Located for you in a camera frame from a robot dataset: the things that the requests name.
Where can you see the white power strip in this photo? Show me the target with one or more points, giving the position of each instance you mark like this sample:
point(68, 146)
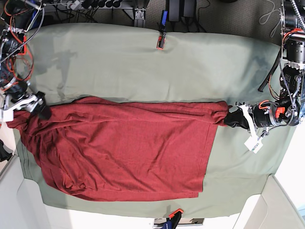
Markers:
point(90, 4)

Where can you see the orange black front clamp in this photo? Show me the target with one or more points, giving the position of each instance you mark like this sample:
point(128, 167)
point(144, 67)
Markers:
point(173, 220)

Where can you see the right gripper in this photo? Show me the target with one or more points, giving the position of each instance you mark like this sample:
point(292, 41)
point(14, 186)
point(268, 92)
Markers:
point(32, 103)

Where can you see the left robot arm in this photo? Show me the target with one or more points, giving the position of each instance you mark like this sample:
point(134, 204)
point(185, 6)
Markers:
point(285, 80)

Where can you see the orange black rear clamp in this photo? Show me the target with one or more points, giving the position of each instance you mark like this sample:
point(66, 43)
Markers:
point(162, 30)

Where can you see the orange black clamp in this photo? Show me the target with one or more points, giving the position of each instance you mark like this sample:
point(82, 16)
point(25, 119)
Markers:
point(162, 30)
point(173, 220)

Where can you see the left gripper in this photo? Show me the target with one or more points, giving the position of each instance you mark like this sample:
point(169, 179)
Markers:
point(241, 118)

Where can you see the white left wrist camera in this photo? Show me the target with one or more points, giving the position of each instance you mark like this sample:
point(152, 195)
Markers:
point(253, 144)

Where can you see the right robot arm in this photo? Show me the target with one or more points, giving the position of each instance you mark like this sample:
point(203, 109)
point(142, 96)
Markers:
point(17, 61)

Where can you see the orange left table clamp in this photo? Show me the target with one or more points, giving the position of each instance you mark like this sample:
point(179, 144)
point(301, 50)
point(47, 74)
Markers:
point(24, 48)

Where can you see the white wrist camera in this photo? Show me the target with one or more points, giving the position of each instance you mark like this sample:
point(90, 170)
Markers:
point(253, 144)
point(6, 115)

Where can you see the aluminium frame post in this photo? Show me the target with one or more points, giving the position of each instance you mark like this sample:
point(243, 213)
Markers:
point(139, 10)

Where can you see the black power adapter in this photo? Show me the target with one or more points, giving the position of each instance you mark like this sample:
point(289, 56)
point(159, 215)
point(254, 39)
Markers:
point(180, 8)

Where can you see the red T-shirt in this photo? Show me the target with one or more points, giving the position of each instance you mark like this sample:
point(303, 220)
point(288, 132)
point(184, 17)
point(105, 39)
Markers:
point(99, 150)

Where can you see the green table cloth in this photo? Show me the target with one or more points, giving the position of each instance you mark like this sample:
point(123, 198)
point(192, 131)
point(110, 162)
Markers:
point(122, 64)

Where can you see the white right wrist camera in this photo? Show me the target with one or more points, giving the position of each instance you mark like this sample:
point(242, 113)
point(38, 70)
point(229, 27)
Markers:
point(6, 115)

